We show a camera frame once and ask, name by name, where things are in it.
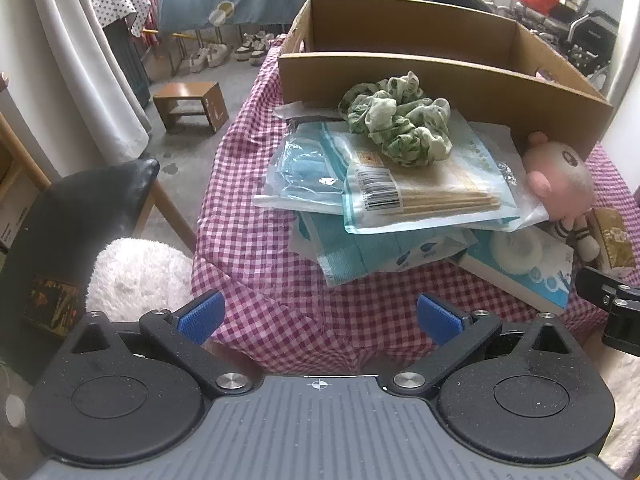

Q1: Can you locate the white tape roll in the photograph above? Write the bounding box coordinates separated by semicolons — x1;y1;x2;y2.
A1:
490;228;544;275

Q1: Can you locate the teal wet wipes pack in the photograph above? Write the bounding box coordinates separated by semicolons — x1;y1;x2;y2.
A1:
288;212;477;287

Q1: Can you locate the cotton swab packet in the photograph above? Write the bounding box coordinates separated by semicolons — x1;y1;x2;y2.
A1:
319;110;520;234

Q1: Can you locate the pink plush doll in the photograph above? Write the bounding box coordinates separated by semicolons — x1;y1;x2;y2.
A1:
522;131;600;263

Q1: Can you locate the blue face mask packet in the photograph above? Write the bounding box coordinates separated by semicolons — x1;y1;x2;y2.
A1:
254;122;348;216

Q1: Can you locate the green white scrunchie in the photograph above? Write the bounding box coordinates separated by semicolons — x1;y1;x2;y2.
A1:
337;72;452;167

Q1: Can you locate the white fluffy cushion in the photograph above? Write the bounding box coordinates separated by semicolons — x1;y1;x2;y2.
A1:
86;238;193;322

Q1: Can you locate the pink checkered tablecloth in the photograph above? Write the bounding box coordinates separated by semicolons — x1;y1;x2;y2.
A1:
191;34;640;376

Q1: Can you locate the yellow snack packet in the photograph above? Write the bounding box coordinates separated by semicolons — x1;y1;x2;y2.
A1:
587;208;637;278

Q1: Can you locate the black wooden chair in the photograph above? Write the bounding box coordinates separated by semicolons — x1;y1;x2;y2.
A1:
1;122;196;385

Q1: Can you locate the small wooden stool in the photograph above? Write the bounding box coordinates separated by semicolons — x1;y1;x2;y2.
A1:
153;81;229;132

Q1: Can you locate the white curtain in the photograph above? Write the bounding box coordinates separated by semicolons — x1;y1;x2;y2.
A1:
35;0;151;164

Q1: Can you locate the brown cardboard box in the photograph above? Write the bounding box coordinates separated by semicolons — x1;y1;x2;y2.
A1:
278;0;613;157

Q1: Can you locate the white shoes pair left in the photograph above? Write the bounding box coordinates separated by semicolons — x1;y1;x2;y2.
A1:
189;44;229;74

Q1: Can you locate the white shoes pair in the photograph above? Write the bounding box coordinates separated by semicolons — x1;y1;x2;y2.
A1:
233;30;274;66
189;44;229;74

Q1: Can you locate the white shoes pair right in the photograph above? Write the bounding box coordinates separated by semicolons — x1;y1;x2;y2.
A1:
233;30;274;66

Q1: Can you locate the wheelchair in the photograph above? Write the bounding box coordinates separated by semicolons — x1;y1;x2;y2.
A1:
514;0;624;90

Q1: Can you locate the polka dot cloth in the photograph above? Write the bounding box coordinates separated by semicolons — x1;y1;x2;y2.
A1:
90;0;151;38

